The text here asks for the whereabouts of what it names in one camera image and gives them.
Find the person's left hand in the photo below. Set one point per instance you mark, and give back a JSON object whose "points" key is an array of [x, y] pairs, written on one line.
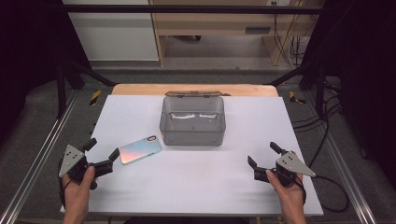
{"points": [[77, 191]]}

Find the yellow black tape marker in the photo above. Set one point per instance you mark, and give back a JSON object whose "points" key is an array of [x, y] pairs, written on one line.
{"points": [[95, 97], [295, 98]]}

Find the aluminium floor rail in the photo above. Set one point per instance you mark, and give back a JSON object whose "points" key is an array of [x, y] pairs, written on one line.
{"points": [[348, 183], [37, 155]]}

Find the person's right hand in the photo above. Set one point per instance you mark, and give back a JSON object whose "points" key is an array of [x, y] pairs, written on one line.
{"points": [[288, 194]]}

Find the iridescent phone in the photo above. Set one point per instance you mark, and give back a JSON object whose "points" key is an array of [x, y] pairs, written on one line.
{"points": [[140, 149]]}

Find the white table mat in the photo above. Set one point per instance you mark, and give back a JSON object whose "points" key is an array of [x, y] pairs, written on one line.
{"points": [[199, 180]]}

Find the grey transparent plastic box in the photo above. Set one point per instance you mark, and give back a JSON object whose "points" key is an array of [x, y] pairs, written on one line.
{"points": [[193, 123]]}

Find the white cabinet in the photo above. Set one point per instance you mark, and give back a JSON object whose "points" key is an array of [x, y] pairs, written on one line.
{"points": [[115, 34]]}

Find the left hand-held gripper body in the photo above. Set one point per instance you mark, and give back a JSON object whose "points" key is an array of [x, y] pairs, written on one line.
{"points": [[72, 159]]}

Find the wooden desk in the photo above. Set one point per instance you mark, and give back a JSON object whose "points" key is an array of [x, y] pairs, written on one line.
{"points": [[218, 28]]}

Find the wooden table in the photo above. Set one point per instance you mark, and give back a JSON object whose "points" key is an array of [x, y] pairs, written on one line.
{"points": [[149, 89]]}

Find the black horizontal frame bar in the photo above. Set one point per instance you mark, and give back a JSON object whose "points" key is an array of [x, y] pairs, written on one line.
{"points": [[186, 9]]}

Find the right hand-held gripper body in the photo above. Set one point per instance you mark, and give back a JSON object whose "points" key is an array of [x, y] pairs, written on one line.
{"points": [[292, 164]]}

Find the black curtain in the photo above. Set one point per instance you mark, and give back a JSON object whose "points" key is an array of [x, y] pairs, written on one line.
{"points": [[28, 56], [364, 77]]}

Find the black metal stand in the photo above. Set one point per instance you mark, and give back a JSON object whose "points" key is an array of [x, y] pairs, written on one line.
{"points": [[319, 90], [62, 90]]}

